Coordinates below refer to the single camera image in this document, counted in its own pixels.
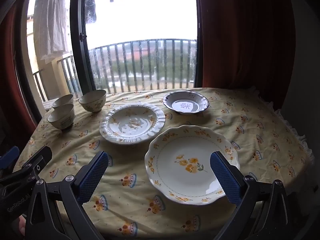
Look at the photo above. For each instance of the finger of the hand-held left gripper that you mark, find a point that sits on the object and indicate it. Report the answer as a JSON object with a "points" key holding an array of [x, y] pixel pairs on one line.
{"points": [[8, 156], [37, 161]]}

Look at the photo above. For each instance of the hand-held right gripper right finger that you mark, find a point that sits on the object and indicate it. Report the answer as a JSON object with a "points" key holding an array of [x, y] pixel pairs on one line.
{"points": [[225, 177]]}

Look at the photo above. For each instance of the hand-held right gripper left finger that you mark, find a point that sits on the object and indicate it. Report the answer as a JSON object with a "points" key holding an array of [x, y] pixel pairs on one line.
{"points": [[92, 177]]}

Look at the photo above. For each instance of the large scalloped yellow-flower plate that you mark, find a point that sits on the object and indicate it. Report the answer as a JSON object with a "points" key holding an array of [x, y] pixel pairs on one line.
{"points": [[180, 180]]}

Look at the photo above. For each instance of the beige floral ceramic bowl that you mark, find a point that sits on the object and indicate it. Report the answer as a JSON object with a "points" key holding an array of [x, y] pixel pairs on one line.
{"points": [[61, 117], [62, 101], [93, 100]]}

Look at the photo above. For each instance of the white beaded ruffled-rim plate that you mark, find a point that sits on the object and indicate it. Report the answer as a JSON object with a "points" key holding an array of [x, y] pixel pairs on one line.
{"points": [[130, 125]]}

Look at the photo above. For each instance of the small white line-rimmed plate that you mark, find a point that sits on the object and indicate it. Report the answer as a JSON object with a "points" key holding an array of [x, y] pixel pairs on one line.
{"points": [[186, 105]]}

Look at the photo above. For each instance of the person's left hand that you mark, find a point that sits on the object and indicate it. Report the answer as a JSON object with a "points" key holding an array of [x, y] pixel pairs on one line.
{"points": [[22, 226]]}

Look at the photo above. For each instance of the yellow printed tablecloth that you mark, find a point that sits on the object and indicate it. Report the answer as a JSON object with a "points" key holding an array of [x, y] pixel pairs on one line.
{"points": [[130, 155]]}

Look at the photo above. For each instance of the white plastic stool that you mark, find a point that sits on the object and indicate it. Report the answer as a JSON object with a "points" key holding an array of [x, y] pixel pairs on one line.
{"points": [[47, 104]]}

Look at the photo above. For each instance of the red curtain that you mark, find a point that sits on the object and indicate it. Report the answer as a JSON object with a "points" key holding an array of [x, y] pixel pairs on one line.
{"points": [[12, 80], [245, 42]]}

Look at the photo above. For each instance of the hanging white garment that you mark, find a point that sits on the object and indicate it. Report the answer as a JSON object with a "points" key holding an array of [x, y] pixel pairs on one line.
{"points": [[50, 25]]}

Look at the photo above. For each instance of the balcony railing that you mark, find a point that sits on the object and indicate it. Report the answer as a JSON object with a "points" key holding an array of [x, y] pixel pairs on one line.
{"points": [[160, 40]]}

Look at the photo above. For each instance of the hanging dark towel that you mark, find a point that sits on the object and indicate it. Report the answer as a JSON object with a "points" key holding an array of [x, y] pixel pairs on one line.
{"points": [[90, 5]]}

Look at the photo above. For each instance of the black window frame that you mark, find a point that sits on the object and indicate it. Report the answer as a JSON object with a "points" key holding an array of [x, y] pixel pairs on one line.
{"points": [[80, 55]]}

